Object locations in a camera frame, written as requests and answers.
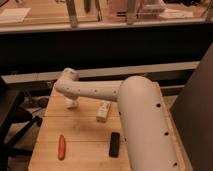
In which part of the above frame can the white paper sheet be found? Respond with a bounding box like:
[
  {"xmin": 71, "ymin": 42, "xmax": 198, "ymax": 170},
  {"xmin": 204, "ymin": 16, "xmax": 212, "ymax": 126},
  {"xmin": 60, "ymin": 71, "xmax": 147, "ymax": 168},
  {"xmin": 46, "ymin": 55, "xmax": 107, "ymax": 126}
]
[{"xmin": 0, "ymin": 8, "xmax": 30, "ymax": 24}]

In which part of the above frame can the black rectangular bar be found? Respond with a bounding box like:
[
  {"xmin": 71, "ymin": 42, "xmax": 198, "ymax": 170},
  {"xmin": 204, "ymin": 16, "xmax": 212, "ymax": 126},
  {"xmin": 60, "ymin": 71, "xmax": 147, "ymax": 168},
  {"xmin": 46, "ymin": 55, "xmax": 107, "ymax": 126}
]
[{"xmin": 109, "ymin": 132, "xmax": 120, "ymax": 157}]

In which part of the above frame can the white sponge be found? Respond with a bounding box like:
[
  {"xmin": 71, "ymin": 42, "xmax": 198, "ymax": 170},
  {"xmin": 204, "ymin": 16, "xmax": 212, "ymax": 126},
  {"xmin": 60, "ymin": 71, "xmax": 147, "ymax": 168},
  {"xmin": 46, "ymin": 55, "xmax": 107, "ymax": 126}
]
[{"xmin": 66, "ymin": 104, "xmax": 78, "ymax": 110}]

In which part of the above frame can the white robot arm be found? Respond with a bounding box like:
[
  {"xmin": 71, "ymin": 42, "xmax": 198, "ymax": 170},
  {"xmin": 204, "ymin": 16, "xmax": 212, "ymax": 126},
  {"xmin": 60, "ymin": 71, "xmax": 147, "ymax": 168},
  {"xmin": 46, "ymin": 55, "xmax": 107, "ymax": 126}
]
[{"xmin": 54, "ymin": 68, "xmax": 180, "ymax": 171}]

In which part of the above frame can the white squeeze bottle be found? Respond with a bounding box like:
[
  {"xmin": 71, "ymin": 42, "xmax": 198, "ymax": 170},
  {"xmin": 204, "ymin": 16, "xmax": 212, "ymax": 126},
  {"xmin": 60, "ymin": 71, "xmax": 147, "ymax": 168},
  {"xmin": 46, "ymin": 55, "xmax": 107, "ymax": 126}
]
[{"xmin": 96, "ymin": 101, "xmax": 111, "ymax": 122}]

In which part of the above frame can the orange carrot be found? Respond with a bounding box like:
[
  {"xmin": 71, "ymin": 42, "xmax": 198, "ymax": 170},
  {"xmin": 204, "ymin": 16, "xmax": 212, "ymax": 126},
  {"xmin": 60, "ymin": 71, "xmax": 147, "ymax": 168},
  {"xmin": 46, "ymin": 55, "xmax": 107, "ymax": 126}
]
[{"xmin": 58, "ymin": 134, "xmax": 66, "ymax": 160}]

